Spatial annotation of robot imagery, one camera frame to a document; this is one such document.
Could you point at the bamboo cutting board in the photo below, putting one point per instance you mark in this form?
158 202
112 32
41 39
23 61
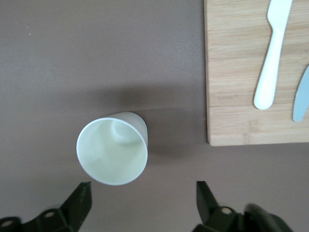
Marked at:
231 72

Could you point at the white plastic cup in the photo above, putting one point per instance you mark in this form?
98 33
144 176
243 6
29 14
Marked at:
111 157

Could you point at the grey plastic knife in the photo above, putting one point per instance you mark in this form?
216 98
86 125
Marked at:
301 101

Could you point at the white plastic knife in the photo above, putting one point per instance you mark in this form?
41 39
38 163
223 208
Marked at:
271 60

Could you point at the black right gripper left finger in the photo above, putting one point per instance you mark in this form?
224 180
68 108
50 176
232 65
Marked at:
77 210

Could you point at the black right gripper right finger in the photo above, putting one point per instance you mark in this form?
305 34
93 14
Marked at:
208 212

